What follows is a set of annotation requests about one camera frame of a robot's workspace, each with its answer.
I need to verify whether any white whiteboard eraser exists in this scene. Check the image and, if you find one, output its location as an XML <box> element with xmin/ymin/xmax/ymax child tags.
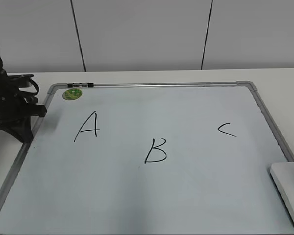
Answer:
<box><xmin>270</xmin><ymin>162</ymin><xmax>294</xmax><ymax>223</ymax></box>

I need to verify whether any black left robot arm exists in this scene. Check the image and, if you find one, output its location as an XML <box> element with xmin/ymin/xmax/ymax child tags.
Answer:
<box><xmin>0</xmin><ymin>57</ymin><xmax>47</xmax><ymax>143</ymax></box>

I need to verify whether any grey framed whiteboard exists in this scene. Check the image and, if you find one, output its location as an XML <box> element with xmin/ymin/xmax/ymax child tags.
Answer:
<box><xmin>0</xmin><ymin>81</ymin><xmax>294</xmax><ymax>235</ymax></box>

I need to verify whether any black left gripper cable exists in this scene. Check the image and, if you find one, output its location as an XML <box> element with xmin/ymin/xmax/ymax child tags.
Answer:
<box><xmin>8</xmin><ymin>74</ymin><xmax>40</xmax><ymax>105</ymax></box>

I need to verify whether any green round magnet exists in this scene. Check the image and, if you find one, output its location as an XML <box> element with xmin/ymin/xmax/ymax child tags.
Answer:
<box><xmin>62</xmin><ymin>88</ymin><xmax>82</xmax><ymax>100</ymax></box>

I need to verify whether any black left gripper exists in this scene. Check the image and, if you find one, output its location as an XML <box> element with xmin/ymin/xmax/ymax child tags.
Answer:
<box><xmin>0</xmin><ymin>71</ymin><xmax>47</xmax><ymax>143</ymax></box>

